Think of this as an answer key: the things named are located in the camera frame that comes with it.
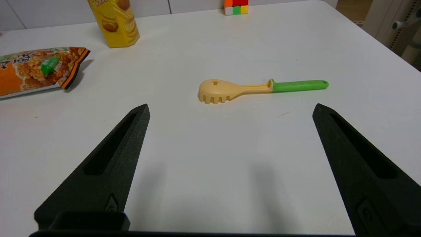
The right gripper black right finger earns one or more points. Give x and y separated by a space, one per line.
371 171

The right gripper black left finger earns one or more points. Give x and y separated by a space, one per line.
108 158

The yellow potato chip box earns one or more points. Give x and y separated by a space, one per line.
115 23

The orange snack bag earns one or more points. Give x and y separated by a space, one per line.
29 70

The white desk stand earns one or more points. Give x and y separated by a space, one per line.
405 23

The white perforated panel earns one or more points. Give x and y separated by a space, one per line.
381 16

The colourful puzzle cube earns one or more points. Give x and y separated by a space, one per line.
236 9

